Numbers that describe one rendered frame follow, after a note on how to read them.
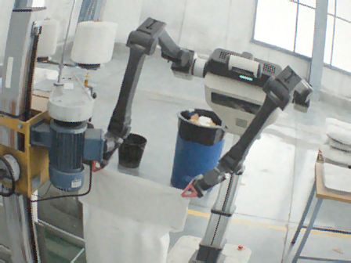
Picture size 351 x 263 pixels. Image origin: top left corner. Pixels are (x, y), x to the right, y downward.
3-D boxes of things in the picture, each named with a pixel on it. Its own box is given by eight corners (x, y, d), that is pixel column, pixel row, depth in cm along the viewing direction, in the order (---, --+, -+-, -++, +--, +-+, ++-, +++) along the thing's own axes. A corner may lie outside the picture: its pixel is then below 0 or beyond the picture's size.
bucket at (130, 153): (148, 162, 471) (151, 137, 463) (138, 173, 444) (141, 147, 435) (120, 154, 477) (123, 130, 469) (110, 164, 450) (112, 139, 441)
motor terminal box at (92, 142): (101, 158, 166) (104, 128, 163) (102, 169, 157) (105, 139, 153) (81, 155, 164) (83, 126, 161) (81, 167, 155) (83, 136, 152)
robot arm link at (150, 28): (167, 18, 160) (145, 11, 163) (148, 47, 159) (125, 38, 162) (191, 54, 203) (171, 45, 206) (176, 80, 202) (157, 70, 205)
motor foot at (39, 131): (61, 144, 160) (62, 121, 157) (47, 154, 149) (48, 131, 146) (43, 138, 162) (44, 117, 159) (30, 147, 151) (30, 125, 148)
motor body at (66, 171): (89, 184, 168) (94, 120, 159) (74, 199, 154) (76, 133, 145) (58, 172, 171) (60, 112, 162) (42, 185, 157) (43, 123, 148)
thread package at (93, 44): (117, 61, 168) (125, 20, 162) (99, 69, 152) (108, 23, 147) (81, 56, 171) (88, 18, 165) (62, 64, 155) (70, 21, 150)
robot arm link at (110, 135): (132, 125, 184) (115, 115, 186) (118, 131, 173) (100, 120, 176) (123, 153, 188) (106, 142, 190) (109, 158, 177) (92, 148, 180)
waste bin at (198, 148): (222, 179, 458) (235, 116, 436) (211, 201, 410) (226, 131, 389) (174, 168, 467) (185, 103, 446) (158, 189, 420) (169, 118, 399)
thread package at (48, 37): (60, 54, 172) (68, 17, 166) (44, 59, 158) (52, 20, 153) (36, 52, 175) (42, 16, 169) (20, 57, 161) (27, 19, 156)
